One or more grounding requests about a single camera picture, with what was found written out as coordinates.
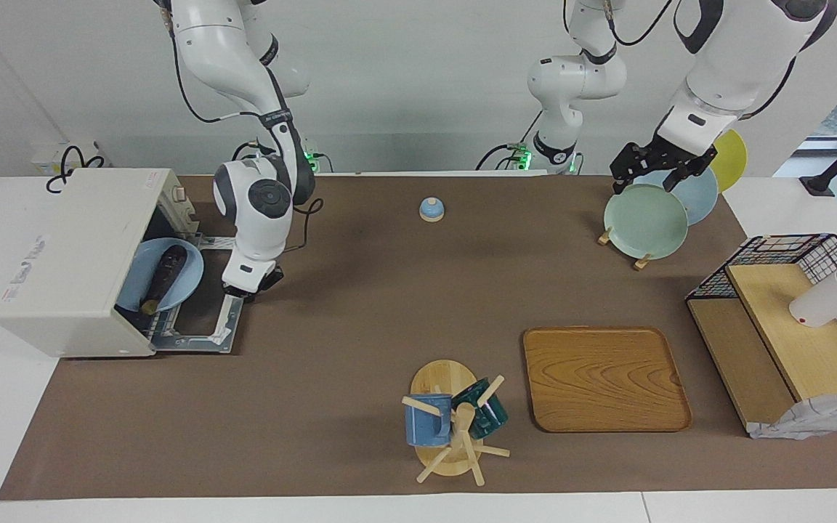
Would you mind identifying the glass oven door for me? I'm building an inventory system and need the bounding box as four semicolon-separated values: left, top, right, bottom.
148;234;245;355

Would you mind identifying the dark purple eggplant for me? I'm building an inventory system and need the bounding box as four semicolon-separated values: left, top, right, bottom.
139;245;189;316

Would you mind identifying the cream toaster oven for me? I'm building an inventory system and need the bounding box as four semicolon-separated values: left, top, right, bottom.
0;169;205;358

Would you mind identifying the light blue racked plate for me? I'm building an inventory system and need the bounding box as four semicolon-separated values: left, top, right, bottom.
636;167;719;226

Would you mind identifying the pale green plate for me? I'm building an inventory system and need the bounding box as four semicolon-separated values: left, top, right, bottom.
603;184;690;260

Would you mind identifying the wooden plate rack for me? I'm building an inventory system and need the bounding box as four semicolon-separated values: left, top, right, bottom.
597;227;652;271

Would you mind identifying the yellow plate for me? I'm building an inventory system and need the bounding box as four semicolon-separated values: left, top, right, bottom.
709;129;748;192

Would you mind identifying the brown table mat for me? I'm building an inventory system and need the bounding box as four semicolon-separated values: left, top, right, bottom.
0;174;837;502

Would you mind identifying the white cup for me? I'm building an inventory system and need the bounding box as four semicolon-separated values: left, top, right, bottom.
789;269;837;328

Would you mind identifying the wooden mug tree stand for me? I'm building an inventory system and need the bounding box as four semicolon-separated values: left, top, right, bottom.
402;360;511;486

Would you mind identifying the wooden serving tray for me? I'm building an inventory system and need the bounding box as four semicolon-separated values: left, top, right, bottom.
522;326;693;434

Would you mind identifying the blue ceramic mug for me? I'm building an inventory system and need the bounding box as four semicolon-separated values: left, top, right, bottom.
405;394;454;447

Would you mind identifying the wooden shelf box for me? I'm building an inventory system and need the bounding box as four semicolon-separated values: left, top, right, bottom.
686;263;837;437

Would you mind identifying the white socket box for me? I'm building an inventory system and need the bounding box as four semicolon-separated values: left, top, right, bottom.
32;142;103;175

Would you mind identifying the dark green ceramic mug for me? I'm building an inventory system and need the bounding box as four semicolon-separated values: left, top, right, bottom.
452;378;509;439

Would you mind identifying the grey marbled cloth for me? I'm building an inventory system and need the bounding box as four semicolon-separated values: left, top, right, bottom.
747;391;837;440

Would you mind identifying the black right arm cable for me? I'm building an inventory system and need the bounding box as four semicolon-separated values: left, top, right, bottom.
168;15;325;251

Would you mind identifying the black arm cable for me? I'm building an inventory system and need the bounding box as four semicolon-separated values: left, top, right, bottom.
168;15;325;251
564;0;675;46

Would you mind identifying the wire oven rack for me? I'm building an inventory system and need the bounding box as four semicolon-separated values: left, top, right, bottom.
119;294;188;341

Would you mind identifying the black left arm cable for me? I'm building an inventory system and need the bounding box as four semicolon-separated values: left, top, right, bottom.
564;0;675;46

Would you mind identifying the black wire basket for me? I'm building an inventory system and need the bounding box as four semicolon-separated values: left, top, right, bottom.
685;233;837;386

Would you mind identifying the black left base cable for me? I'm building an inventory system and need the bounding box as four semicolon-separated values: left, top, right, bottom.
475;109;544;171

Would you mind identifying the black oven power cable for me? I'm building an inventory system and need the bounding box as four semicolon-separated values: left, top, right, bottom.
46;144;107;193

